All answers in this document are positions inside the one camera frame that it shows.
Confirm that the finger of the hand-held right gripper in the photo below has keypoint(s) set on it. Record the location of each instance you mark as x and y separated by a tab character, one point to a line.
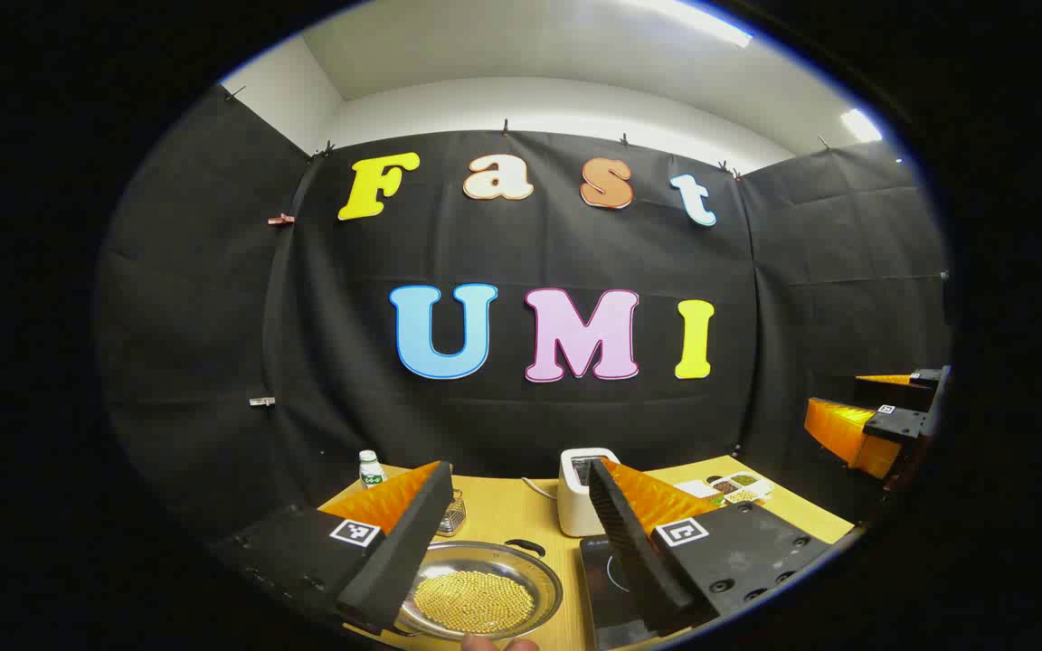
901	425
928	375

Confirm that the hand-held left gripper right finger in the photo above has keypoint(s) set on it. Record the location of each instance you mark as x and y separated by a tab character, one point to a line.
639	561

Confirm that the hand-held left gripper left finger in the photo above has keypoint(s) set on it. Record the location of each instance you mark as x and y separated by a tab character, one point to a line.
403	551

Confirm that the black induction cooktop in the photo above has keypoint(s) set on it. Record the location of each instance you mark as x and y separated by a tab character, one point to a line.
607	588

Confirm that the white toaster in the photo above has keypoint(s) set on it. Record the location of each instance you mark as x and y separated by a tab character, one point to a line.
573	506

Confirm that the white drink bottle green label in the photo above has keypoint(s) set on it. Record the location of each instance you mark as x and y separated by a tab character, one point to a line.
372	472

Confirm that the pile of yellow soybeans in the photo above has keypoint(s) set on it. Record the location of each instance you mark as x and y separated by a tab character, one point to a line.
476	601

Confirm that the ceiling light panel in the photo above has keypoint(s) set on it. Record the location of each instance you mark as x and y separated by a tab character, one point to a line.
861	125

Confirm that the red clip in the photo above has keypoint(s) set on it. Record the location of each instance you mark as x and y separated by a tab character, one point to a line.
280	220

